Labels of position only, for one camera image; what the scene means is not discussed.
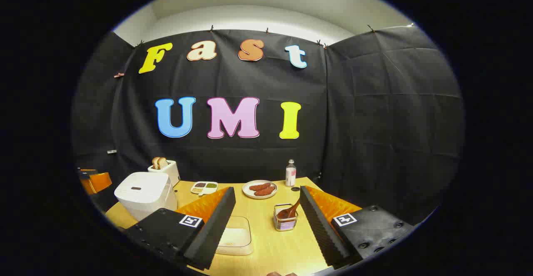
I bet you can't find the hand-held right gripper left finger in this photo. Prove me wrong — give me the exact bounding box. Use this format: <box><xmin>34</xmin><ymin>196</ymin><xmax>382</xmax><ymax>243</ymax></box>
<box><xmin>123</xmin><ymin>186</ymin><xmax>237</xmax><ymax>271</ymax></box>

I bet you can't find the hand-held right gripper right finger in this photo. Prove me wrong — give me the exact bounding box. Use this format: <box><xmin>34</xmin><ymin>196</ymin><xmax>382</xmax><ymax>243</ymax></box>
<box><xmin>299</xmin><ymin>186</ymin><xmax>415</xmax><ymax>270</ymax></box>

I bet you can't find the clear box of white rice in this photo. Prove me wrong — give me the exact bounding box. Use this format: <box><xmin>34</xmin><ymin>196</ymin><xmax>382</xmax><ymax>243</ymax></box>
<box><xmin>215</xmin><ymin>216</ymin><xmax>254</xmax><ymax>256</ymax></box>

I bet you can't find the wire chopstick holder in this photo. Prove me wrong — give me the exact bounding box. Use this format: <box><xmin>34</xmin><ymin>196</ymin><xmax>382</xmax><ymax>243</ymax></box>
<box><xmin>274</xmin><ymin>204</ymin><xmax>299</xmax><ymax>231</ymax></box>

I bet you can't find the brown wooden spoon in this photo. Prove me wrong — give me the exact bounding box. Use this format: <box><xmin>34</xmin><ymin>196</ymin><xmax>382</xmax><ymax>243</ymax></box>
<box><xmin>277</xmin><ymin>200</ymin><xmax>301</xmax><ymax>219</ymax></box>

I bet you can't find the white rice cooker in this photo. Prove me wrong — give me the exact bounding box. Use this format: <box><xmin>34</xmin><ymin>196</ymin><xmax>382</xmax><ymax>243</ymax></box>
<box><xmin>114</xmin><ymin>172</ymin><xmax>178</xmax><ymax>221</ymax></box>

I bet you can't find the white divided grain dish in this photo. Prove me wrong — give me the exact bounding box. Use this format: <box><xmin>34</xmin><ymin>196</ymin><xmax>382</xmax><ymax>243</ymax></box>
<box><xmin>191</xmin><ymin>181</ymin><xmax>219</xmax><ymax>196</ymax></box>

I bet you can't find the white round plate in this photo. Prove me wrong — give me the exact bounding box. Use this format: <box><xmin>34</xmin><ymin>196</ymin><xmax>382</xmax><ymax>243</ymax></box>
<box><xmin>242</xmin><ymin>180</ymin><xmax>278</xmax><ymax>199</ymax></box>

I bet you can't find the small bottle with pink label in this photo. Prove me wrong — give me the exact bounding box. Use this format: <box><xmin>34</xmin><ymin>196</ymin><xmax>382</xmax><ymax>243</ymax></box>
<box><xmin>285</xmin><ymin>159</ymin><xmax>297</xmax><ymax>187</ymax></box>

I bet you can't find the white toaster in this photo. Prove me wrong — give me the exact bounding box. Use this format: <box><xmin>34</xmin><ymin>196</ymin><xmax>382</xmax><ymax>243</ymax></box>
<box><xmin>148</xmin><ymin>160</ymin><xmax>181</xmax><ymax>187</ymax></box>

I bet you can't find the black backdrop cloth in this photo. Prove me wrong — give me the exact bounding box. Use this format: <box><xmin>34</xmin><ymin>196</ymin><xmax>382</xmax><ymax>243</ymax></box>
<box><xmin>72</xmin><ymin>25</ymin><xmax>465</xmax><ymax>226</ymax></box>

